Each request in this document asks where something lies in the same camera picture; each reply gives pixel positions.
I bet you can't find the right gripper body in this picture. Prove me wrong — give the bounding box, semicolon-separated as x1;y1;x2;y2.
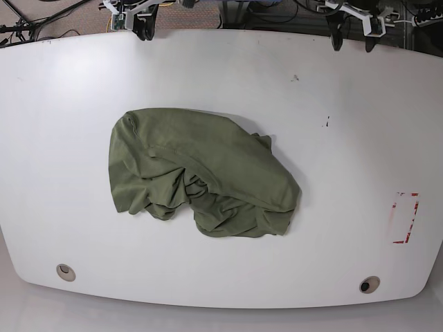
102;0;163;20

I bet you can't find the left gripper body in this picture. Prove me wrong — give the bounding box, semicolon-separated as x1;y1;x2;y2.
324;0;399;21

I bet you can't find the olive green T-shirt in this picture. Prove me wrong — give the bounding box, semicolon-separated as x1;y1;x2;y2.
108;108;300;238

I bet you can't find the white power strip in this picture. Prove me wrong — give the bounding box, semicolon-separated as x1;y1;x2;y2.
413;7;442;27

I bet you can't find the black tripod stand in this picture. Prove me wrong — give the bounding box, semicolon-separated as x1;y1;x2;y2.
1;0;91;48

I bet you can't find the red tape rectangle marking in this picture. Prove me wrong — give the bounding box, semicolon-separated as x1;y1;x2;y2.
389;192;419;244

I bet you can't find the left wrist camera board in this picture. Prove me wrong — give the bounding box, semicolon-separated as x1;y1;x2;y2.
362;15;386;38

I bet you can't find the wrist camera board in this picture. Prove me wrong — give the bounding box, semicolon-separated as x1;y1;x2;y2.
362;15;386;38
109;12;133;31

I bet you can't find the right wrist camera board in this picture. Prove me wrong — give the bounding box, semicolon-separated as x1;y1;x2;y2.
109;12;133;31

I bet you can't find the yellow cable on floor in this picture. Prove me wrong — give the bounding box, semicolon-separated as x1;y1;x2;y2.
107;0;176;33

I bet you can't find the right table cable grommet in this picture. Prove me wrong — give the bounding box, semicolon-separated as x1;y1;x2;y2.
359;276;380;294

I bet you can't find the table cable grommet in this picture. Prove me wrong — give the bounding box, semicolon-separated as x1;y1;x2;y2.
56;264;75;282
359;276;380;294

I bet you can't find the left table cable grommet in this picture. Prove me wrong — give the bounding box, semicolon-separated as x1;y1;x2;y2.
56;264;75;282

